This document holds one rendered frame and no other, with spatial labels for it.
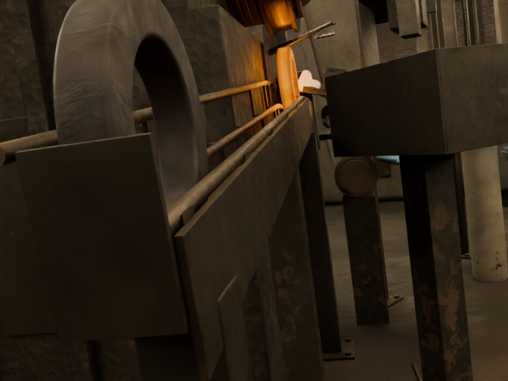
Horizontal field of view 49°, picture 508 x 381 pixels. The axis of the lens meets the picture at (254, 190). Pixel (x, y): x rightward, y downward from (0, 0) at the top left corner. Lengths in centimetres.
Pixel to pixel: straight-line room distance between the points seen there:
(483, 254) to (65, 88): 194
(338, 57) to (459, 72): 340
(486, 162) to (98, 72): 187
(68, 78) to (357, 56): 387
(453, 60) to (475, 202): 136
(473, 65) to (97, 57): 60
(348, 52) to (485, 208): 229
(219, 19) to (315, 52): 323
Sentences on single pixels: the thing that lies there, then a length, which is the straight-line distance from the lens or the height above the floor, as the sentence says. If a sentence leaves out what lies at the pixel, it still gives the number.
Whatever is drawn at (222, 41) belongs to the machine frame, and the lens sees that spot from 100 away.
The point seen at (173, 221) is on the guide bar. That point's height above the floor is 61.
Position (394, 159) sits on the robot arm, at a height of 52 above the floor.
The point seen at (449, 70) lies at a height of 69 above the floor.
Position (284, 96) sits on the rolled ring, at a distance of 137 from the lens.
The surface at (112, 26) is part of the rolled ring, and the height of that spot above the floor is 71.
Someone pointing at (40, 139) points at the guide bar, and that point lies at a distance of 36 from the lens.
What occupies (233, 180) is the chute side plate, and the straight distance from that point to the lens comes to 43.
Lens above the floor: 65
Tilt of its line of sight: 6 degrees down
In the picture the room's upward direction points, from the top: 8 degrees counter-clockwise
